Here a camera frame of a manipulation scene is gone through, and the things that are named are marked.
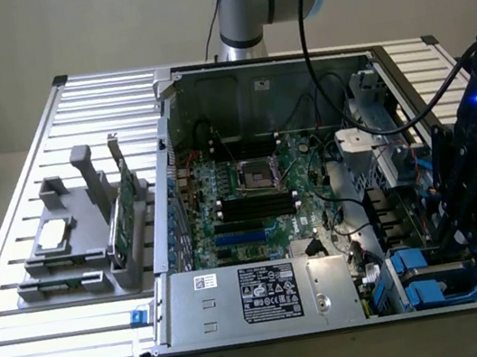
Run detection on metal disk bay cage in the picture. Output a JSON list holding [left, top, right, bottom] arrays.
[[323, 61, 433, 199]]

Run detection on disk with blue carrier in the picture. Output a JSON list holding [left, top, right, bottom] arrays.
[[382, 235, 477, 316]]

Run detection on silver chipset heatsink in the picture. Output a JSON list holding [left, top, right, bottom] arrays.
[[285, 238, 322, 259]]

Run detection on green motherboard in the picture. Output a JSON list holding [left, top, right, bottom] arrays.
[[169, 120, 373, 279]]

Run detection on CPU socket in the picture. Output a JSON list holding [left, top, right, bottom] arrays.
[[234, 153, 286, 196]]

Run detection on black RAM slots bank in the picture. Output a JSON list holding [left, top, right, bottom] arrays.
[[214, 184, 304, 228], [209, 127, 284, 162]]

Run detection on black expansion slot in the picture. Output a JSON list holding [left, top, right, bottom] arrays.
[[212, 216, 267, 239]]

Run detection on blue expansion slot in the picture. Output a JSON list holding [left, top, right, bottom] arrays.
[[214, 227, 269, 249]]

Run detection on silver power supply unit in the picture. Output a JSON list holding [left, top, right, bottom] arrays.
[[145, 243, 368, 357]]

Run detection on open black PC case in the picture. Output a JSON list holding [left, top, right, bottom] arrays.
[[91, 15, 477, 357]]

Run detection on green graphics card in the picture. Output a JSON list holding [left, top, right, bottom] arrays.
[[88, 130, 153, 272]]

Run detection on blue case latch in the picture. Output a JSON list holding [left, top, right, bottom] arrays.
[[127, 306, 150, 329]]

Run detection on grey parts rack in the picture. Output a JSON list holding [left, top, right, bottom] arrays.
[[0, 127, 173, 312]]

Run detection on green RAM stick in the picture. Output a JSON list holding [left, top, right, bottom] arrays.
[[39, 274, 107, 297], [43, 250, 109, 271]]

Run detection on silver CPU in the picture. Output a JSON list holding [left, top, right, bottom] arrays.
[[33, 218, 71, 249]]

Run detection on red wire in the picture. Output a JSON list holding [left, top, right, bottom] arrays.
[[372, 135, 426, 186]]

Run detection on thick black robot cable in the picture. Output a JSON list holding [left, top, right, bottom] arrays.
[[293, 0, 477, 146]]

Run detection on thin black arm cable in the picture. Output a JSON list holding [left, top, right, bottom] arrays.
[[194, 0, 245, 64]]

